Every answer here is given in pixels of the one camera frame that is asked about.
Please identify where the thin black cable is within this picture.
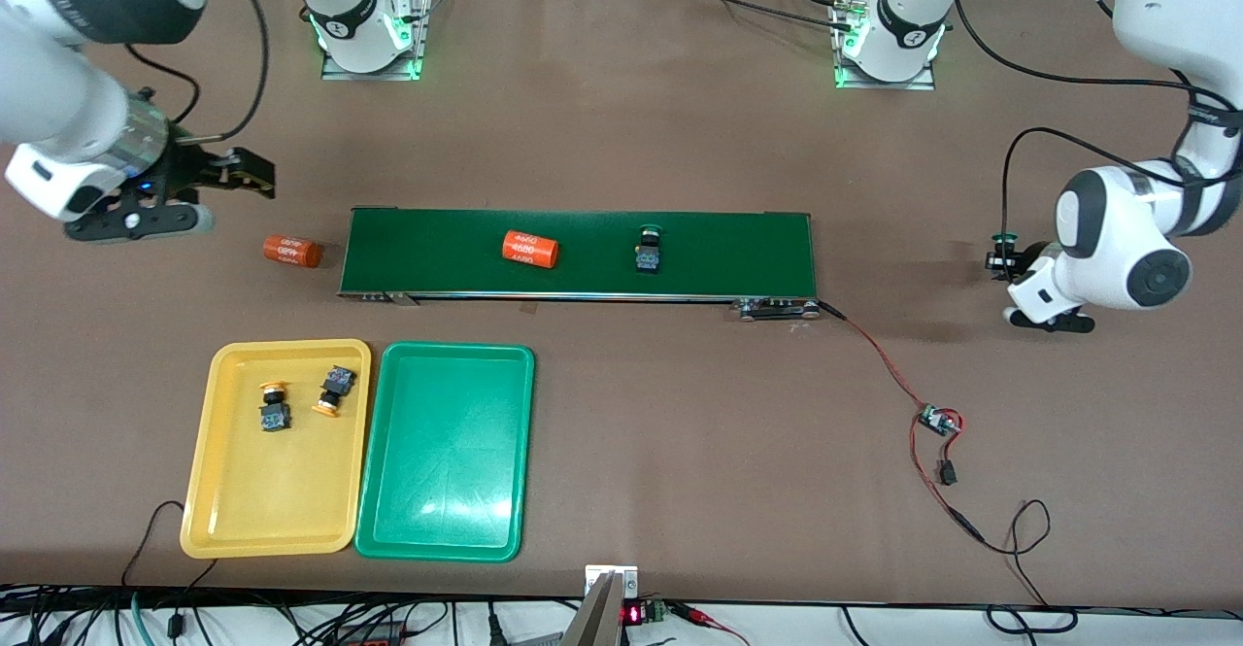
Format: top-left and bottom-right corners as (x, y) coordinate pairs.
(121, 500), (219, 589)

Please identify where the yellow plastic tray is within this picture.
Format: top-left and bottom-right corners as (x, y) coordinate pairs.
(180, 338), (373, 560)

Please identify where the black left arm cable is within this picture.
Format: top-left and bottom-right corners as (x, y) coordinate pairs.
(950, 0), (1243, 239)

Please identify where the red clip lead wire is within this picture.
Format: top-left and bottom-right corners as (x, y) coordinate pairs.
(675, 603), (751, 646)

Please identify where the orange cylinder with 4680 print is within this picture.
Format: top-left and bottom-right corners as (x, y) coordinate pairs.
(262, 235), (323, 269)
(501, 229), (561, 269)

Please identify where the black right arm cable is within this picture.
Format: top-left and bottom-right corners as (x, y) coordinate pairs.
(126, 0), (271, 144)

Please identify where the green conveyor belt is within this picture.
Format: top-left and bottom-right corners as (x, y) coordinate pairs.
(337, 207), (822, 322)

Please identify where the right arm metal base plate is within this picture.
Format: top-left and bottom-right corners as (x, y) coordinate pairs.
(320, 0), (430, 82)

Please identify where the green plastic tray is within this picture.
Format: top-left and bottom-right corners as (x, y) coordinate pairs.
(353, 340), (537, 563)

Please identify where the red and black wire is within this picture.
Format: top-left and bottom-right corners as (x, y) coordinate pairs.
(819, 301), (987, 542)

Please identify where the yellow mushroom push button switch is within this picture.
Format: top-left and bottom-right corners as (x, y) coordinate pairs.
(257, 383), (292, 434)
(311, 365), (356, 419)

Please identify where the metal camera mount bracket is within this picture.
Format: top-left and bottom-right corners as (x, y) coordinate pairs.
(558, 563), (640, 646)

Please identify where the looped black cable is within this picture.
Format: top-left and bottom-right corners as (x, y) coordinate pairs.
(981, 498), (1079, 635)

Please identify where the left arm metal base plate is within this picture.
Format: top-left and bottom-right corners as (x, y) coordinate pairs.
(833, 0), (938, 91)

